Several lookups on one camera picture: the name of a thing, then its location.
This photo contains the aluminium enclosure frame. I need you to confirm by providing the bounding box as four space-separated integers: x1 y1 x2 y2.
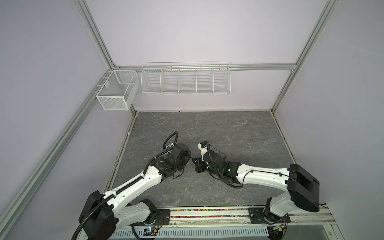
1 1 340 240

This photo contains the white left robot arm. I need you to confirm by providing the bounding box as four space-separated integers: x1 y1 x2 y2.
72 144 192 240

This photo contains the white mesh box basket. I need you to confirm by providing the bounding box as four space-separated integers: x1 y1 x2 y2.
96 70 140 111

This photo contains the black corrugated right cable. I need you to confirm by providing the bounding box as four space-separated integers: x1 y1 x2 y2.
206 143 256 189

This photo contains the white wire shelf basket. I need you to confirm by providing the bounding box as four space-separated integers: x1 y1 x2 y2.
141 62 232 95

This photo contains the black corrugated cable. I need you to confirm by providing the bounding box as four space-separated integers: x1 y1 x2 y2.
206 143 256 189
71 131 180 240

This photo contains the black corrugated left cable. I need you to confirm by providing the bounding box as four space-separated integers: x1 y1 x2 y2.
71 131 180 240

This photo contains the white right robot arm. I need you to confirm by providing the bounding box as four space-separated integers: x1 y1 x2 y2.
193 148 320 218

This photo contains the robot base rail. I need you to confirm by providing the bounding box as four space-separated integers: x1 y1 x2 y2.
77 205 337 240

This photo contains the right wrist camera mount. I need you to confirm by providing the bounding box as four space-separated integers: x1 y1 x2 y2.
198 141 208 159

